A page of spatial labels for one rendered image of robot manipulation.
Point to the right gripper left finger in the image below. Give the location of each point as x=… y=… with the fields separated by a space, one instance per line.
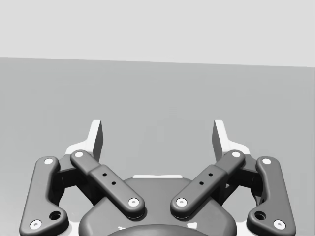
x=103 y=175

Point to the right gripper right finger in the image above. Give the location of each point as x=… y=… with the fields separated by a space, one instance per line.
x=211 y=175

